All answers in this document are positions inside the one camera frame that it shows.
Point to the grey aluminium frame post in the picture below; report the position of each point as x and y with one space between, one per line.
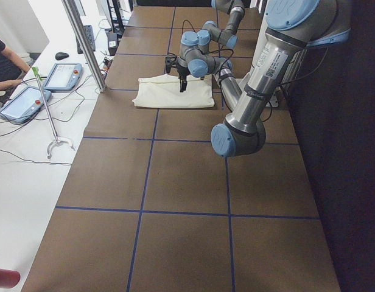
79 31

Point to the blue teach pendant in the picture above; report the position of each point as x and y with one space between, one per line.
63 77
23 107

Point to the near blue teach pendant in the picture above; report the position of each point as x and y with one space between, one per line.
23 107

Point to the black computer mouse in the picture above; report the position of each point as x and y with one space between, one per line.
61 56

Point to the cream long-sleeve cat shirt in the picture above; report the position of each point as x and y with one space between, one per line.
163 91

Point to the seated person dark shirt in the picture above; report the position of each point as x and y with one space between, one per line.
11 67

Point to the far blue teach pendant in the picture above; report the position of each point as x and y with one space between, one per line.
63 77

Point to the red cylinder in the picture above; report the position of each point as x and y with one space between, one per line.
9 278

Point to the metal reacher grabber stick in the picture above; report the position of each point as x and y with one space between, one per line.
58 140

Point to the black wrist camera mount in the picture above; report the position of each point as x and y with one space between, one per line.
170 62

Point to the black box white label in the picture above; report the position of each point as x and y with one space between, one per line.
113 43

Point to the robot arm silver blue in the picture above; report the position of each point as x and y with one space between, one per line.
289 27
227 37

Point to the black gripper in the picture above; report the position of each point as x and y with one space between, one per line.
182 74

